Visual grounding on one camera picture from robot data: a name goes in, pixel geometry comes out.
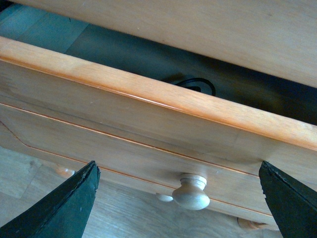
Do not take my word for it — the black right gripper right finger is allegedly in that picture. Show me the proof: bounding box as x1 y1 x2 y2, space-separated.
259 161 317 238

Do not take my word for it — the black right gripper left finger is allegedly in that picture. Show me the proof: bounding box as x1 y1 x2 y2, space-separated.
0 161 101 238

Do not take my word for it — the wooden drawer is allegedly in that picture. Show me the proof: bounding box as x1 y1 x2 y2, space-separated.
0 4 317 215
56 158 282 231

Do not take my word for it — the black charger cable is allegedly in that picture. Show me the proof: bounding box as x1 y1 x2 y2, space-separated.
173 77 216 97

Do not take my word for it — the light wooden nightstand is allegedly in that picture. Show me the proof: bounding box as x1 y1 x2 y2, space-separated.
0 0 317 231

